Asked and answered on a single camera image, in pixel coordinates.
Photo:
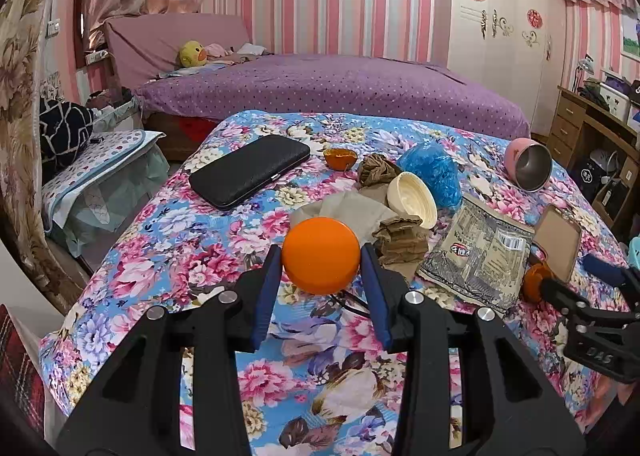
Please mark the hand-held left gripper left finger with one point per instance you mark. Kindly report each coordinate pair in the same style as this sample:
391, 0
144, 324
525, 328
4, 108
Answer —
267, 296

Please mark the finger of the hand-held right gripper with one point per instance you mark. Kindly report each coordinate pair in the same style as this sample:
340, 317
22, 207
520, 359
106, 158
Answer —
570, 296
607, 270

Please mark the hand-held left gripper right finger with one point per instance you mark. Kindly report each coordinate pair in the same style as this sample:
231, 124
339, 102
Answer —
376, 296

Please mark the orange peel piece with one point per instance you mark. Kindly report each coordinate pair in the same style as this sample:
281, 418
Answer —
533, 283

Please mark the large orange peel half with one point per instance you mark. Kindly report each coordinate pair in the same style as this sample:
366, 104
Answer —
320, 256

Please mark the blue plastic bag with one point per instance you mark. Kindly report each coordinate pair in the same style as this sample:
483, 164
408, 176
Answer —
432, 171

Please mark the brown cardboard box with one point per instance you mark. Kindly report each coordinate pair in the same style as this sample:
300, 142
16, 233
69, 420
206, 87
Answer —
557, 241

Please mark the brown stocking bundle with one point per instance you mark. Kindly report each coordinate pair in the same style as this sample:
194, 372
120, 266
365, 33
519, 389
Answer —
400, 242
377, 172

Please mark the beige cloth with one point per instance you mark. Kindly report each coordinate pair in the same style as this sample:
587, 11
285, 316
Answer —
350, 211

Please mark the grey printed snack packet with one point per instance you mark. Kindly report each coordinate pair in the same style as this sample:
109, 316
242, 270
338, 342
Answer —
475, 256

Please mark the small desk fan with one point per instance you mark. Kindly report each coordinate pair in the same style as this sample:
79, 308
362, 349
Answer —
602, 163

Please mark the black rectangular case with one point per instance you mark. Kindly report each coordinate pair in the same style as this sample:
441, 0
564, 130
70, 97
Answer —
247, 171

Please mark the pink steel-lined cup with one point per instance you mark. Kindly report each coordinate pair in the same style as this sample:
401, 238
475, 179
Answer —
530, 166

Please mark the small orange peel half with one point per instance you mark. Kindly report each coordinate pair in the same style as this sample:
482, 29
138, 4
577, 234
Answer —
340, 158

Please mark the wooden desk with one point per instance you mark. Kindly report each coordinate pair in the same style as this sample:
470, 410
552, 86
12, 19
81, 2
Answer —
570, 126

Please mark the white storage box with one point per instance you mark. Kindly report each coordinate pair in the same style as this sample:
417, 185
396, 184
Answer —
614, 96

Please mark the desk lamp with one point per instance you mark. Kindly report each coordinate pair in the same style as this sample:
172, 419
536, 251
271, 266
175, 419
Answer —
585, 67

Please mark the purple dotted bed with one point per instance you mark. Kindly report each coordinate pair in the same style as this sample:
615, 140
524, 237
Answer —
350, 86

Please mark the polka-dot covered crib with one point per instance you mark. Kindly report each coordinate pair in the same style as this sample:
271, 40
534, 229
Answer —
95, 161

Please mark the yellow duck plush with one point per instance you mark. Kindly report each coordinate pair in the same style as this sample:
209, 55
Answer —
192, 54

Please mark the red plaid cloth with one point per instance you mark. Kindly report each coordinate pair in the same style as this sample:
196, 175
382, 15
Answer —
17, 376

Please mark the dark patterned cushion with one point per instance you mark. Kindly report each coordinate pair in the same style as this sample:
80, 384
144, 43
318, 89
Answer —
65, 128

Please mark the pink bed headboard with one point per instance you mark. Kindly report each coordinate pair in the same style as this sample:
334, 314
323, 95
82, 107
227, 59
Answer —
150, 43

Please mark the white wardrobe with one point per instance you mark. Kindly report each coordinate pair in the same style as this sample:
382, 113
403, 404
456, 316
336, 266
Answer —
500, 11

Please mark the floral beige curtain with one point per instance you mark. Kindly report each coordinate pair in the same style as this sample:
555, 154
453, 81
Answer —
25, 86

